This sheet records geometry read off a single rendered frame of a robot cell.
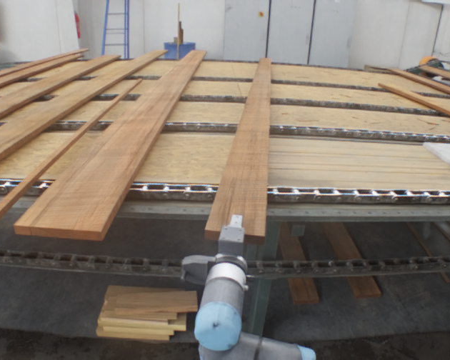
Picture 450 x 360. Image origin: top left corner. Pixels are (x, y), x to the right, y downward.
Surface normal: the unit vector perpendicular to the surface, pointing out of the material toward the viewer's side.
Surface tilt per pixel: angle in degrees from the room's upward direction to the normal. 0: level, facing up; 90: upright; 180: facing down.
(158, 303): 0
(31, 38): 91
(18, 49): 90
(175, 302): 0
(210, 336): 90
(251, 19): 90
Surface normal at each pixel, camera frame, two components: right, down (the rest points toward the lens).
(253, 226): 0.04, -0.89
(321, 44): 0.02, 0.46
